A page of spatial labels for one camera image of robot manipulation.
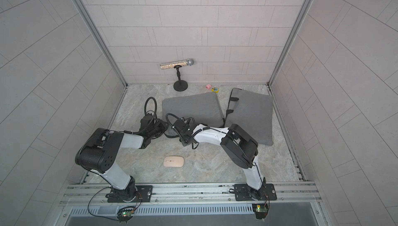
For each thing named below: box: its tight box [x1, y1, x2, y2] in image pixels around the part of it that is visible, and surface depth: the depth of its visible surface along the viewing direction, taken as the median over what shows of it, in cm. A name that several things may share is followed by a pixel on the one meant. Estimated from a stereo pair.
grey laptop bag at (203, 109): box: [162, 92, 225, 137], surface depth 103 cm
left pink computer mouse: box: [162, 155, 185, 168], surface depth 82 cm
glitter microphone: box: [160, 58, 195, 70], surface depth 101 cm
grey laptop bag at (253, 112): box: [224, 88, 274, 147], surface depth 100 cm
